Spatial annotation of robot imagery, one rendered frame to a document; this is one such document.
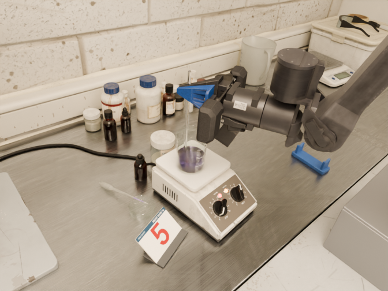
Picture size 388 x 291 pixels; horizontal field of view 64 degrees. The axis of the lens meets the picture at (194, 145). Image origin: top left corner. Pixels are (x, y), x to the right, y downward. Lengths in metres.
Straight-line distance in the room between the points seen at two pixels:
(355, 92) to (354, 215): 0.23
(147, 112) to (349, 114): 0.58
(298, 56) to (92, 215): 0.49
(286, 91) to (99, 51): 0.63
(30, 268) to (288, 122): 0.49
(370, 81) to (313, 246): 0.36
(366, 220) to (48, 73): 0.80
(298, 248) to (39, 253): 0.48
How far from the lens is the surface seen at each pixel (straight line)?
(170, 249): 0.62
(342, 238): 0.66
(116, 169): 0.78
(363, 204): 0.64
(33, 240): 0.67
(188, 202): 0.63
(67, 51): 0.93
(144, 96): 0.89
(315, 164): 0.87
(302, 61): 0.47
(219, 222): 0.62
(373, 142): 1.07
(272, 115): 0.50
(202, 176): 0.63
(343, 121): 0.49
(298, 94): 0.47
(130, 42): 1.01
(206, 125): 0.46
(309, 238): 0.70
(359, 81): 0.46
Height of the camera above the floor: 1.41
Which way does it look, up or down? 37 degrees down
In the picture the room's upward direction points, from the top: 5 degrees clockwise
